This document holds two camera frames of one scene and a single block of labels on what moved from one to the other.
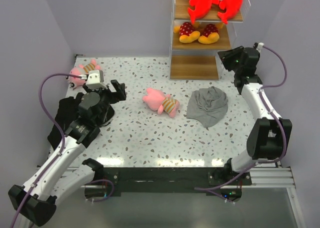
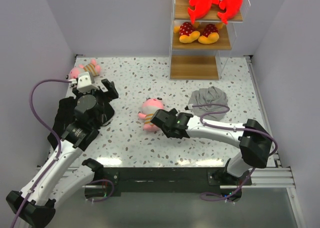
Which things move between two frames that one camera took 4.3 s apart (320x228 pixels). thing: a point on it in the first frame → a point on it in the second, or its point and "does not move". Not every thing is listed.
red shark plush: [231, 1] does not move
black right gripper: [226, 56] → [173, 112]
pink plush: [82, 70] does not move
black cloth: [66, 110] does not move
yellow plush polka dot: [210, 35] does not move
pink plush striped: [156, 100] → [149, 107]
